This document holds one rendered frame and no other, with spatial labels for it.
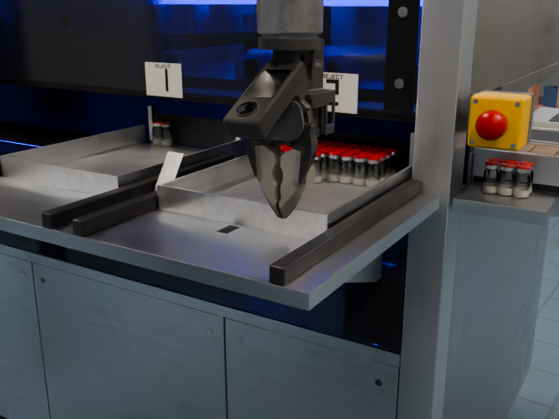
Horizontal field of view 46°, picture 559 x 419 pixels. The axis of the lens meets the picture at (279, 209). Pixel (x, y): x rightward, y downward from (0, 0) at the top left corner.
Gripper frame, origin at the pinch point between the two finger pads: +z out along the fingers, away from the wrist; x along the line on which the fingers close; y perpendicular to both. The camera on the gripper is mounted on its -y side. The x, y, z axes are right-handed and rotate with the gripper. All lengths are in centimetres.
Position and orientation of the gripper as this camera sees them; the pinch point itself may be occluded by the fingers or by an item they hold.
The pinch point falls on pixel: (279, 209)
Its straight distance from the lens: 79.5
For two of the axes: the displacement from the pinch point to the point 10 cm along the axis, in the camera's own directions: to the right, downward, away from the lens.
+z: 0.0, 9.6, 2.9
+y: 5.2, -2.5, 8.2
